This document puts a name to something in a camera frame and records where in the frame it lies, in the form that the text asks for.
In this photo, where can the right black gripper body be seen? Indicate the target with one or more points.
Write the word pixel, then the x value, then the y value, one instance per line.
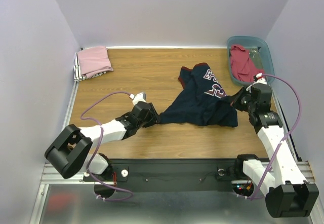
pixel 239 99

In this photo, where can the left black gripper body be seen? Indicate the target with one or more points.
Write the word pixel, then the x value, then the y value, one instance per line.
pixel 149 119

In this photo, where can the navy jersey tank top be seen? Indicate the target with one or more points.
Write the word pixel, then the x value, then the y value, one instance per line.
pixel 202 101

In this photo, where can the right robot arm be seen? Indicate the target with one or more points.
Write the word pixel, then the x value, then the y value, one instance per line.
pixel 281 183

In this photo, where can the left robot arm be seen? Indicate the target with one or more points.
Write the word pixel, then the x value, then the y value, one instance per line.
pixel 69 152

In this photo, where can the red tank top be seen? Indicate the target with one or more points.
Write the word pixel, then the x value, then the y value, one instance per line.
pixel 242 66

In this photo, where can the pink folded tank top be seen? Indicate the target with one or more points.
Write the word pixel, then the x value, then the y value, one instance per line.
pixel 94 60

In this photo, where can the striped folded tank top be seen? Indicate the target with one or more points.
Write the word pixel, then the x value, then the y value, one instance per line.
pixel 77 72

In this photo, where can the teal plastic bin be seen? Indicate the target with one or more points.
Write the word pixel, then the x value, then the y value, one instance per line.
pixel 251 42

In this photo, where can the green garment in bin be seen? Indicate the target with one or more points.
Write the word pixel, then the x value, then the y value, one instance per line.
pixel 256 58

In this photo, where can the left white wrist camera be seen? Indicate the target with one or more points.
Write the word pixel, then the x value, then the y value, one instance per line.
pixel 140 97

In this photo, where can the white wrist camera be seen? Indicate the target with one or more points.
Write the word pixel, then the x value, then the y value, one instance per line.
pixel 259 79
pixel 140 97

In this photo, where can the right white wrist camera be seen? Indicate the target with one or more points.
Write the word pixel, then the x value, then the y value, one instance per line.
pixel 259 79

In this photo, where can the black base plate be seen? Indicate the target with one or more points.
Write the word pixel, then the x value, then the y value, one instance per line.
pixel 174 175

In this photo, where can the aluminium frame rail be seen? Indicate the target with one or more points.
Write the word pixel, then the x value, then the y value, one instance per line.
pixel 51 176

